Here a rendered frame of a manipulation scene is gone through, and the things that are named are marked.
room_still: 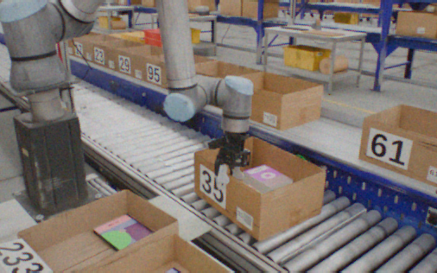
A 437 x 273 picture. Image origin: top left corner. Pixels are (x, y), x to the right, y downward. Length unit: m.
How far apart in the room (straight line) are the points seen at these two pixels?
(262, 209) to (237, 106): 0.33
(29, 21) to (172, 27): 0.48
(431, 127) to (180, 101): 1.05
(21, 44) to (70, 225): 0.59
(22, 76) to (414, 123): 1.48
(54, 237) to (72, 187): 0.26
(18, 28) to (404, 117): 1.47
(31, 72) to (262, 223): 0.88
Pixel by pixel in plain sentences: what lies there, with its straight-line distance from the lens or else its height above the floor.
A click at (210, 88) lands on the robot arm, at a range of 1.32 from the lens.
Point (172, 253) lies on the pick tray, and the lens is 1.26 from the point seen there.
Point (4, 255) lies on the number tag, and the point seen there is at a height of 0.86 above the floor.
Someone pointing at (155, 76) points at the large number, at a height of 0.95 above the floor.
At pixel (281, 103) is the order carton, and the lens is 1.85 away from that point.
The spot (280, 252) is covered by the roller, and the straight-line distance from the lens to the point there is 1.33.
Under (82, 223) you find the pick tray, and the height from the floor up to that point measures 0.79.
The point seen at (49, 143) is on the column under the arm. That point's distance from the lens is 1.51.
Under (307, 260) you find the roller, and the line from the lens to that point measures 1.32.
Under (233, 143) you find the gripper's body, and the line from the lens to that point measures 1.36.
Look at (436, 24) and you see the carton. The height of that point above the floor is 0.97.
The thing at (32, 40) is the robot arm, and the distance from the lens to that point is 1.44.
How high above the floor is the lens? 1.54
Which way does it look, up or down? 21 degrees down
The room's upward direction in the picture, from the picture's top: straight up
